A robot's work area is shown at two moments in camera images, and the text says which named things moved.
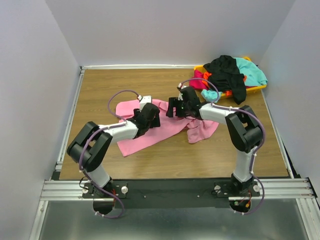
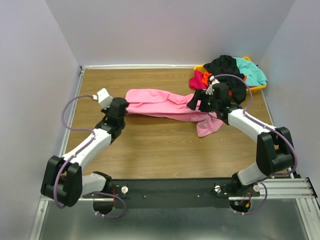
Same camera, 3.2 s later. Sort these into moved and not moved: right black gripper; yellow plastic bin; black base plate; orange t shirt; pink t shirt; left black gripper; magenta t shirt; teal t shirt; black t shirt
Moved: left black gripper; right black gripper; pink t shirt
Not moved: black t shirt; teal t shirt; black base plate; yellow plastic bin; orange t shirt; magenta t shirt
